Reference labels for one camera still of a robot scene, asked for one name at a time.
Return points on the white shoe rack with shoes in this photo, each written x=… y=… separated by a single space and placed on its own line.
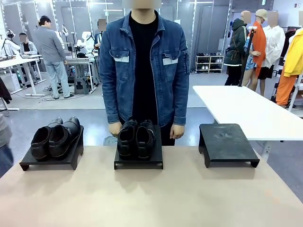
x=209 y=63

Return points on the person in denim jacket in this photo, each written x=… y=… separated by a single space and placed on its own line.
x=144 y=71

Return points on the person's right hand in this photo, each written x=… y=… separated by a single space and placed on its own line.
x=114 y=130

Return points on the mannequin in dark hooded jacket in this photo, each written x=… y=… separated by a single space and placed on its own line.
x=236 y=45

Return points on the seated person at desk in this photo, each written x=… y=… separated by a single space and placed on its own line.
x=27 y=47

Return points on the standing person behind robot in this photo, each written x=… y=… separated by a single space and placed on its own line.
x=99 y=37

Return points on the person's left denim forearm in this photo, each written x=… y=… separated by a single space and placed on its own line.
x=181 y=104

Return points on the person's left hand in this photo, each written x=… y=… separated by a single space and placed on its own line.
x=177 y=132

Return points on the yellow and orange clothes mannequin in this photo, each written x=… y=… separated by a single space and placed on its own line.
x=292 y=61

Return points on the man in grey long sleeves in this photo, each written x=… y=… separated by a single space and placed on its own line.
x=52 y=52

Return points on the white background workbench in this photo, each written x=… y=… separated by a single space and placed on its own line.
x=80 y=60

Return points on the dark hanging garment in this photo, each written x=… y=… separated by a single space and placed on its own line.
x=4 y=91

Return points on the white side table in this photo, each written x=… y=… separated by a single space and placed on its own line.
x=248 y=108

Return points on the mannequin in white shirt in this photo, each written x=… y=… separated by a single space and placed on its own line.
x=274 y=45

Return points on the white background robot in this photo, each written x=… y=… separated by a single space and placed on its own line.
x=85 y=41

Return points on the white background desk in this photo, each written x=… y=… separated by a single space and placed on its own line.
x=16 y=62

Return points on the grey plastic stool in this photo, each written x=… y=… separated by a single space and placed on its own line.
x=81 y=85

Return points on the black sloped shoe stand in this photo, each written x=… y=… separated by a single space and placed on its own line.
x=75 y=151
x=226 y=144
x=158 y=153

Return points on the person's right denim forearm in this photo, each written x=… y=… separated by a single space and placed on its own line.
x=111 y=101

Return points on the mannequin in orange garment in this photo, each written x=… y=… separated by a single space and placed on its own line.
x=256 y=47

